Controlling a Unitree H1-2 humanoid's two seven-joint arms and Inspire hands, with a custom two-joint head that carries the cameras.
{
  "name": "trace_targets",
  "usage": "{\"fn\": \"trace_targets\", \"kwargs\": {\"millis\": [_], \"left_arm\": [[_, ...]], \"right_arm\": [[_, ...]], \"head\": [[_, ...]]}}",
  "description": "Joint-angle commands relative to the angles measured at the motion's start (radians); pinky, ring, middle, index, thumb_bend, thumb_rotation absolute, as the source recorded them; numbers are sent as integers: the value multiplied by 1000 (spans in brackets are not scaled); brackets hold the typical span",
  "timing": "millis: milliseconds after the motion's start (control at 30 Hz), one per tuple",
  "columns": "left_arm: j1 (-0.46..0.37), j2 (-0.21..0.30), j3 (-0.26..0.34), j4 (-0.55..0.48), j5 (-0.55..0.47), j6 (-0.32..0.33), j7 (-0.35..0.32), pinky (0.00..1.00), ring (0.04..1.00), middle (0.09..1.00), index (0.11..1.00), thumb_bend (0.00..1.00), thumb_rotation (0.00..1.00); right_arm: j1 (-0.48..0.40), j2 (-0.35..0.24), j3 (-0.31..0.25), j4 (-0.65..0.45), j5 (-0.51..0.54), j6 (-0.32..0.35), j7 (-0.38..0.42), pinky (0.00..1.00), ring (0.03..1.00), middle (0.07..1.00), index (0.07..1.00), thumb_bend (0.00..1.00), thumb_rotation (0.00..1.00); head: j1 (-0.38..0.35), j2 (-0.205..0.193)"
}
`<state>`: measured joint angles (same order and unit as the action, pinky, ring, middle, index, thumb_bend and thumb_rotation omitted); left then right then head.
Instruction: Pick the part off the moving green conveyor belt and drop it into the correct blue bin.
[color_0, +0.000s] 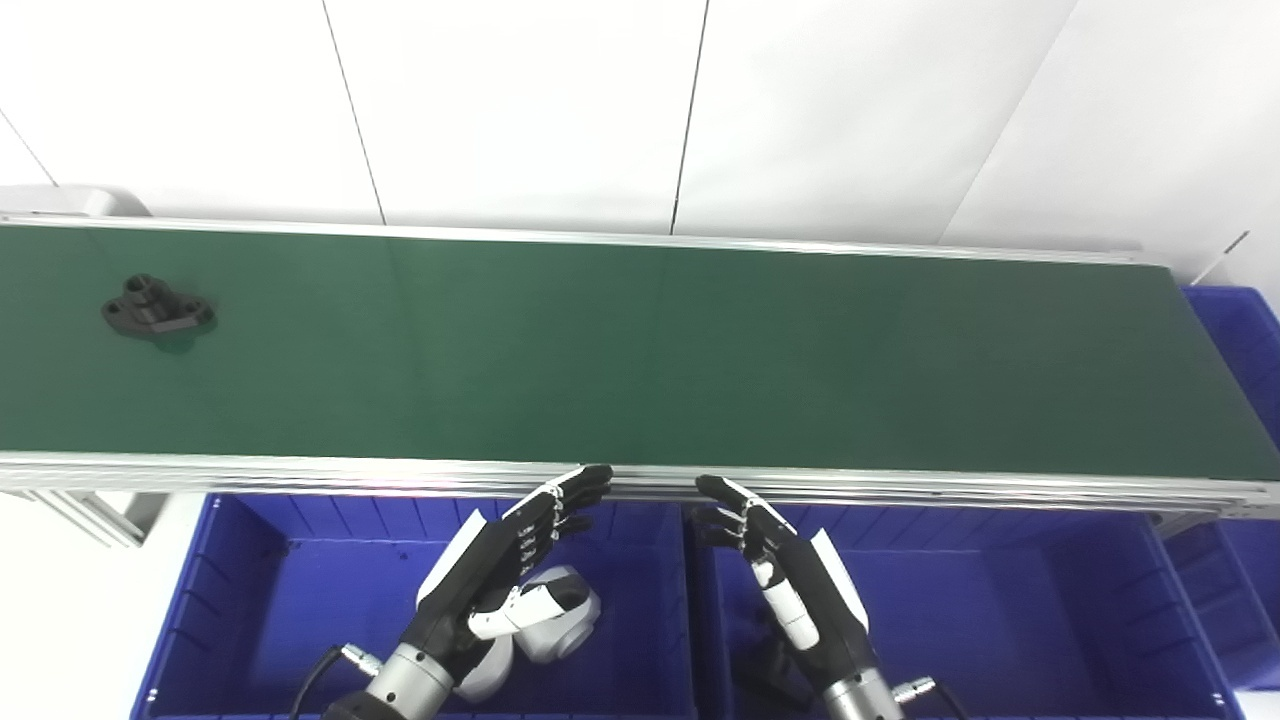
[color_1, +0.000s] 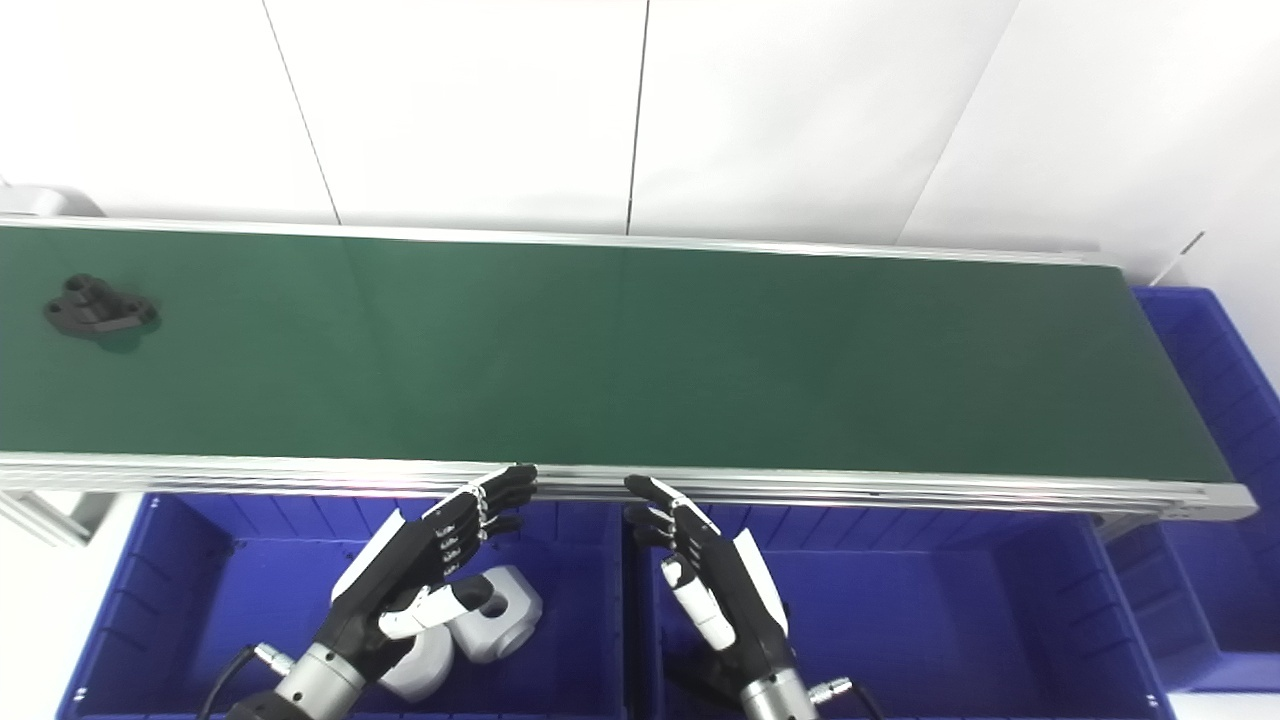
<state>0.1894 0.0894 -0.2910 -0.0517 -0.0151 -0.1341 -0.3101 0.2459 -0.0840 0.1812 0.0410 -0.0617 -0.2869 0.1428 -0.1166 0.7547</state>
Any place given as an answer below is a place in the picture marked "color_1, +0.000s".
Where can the black flanged metal part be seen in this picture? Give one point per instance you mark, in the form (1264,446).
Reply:
(95,308)

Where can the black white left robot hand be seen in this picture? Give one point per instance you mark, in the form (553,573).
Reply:
(410,570)

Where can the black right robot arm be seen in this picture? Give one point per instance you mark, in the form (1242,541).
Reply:
(780,700)

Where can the grey conveyor motor housing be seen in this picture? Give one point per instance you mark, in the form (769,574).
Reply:
(40,200)

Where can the aluminium conveyor leg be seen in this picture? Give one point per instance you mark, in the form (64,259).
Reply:
(45,515)

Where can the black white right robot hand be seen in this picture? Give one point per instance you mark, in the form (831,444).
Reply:
(735,600)

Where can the green conveyor belt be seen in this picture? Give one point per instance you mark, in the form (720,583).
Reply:
(900,492)
(640,360)

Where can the white plastic part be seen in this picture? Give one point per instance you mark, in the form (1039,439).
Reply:
(510,625)

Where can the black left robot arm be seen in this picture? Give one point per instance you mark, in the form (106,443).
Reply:
(315,685)

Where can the blue plastic bin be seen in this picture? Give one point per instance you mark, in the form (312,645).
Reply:
(950,620)
(250,600)
(1220,420)

